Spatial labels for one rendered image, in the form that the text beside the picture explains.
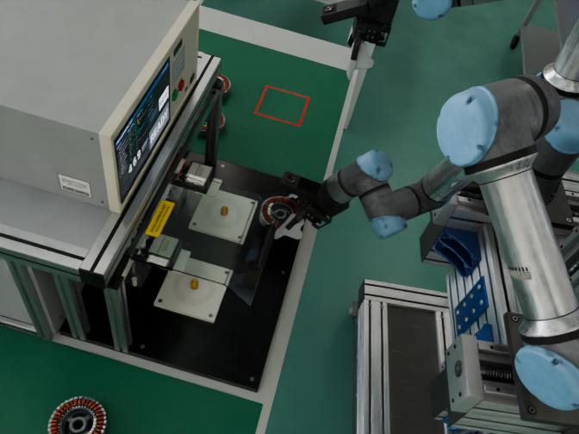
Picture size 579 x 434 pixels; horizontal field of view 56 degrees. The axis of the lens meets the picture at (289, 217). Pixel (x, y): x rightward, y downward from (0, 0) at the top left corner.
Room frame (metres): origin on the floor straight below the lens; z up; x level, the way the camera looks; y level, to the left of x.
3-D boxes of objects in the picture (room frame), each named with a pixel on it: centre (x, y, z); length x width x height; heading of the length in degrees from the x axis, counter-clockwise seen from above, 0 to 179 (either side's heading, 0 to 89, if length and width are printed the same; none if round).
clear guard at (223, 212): (0.66, 0.19, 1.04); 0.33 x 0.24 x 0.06; 88
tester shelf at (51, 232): (0.80, 0.50, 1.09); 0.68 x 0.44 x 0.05; 178
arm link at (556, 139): (1.07, -0.56, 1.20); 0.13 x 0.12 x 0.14; 179
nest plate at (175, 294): (0.67, 0.18, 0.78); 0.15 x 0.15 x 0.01; 88
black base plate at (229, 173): (0.80, 0.19, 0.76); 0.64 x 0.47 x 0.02; 178
